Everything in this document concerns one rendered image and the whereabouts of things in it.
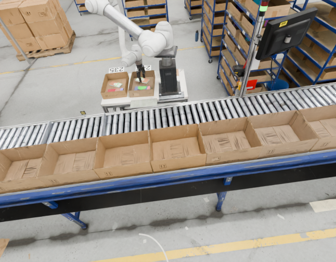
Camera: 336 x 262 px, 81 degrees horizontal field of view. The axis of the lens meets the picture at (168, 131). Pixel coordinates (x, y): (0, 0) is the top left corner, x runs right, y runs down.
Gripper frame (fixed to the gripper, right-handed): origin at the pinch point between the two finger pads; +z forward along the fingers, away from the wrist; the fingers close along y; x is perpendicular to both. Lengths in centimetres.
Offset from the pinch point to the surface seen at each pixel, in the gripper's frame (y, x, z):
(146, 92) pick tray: 20.2, 18.5, 0.6
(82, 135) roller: 97, -11, 7
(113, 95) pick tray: 37.9, -16.3, 2.3
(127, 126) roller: 68, 24, 7
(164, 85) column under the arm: 7.4, 35.6, -4.4
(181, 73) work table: -37, 36, 7
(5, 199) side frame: 172, -5, -9
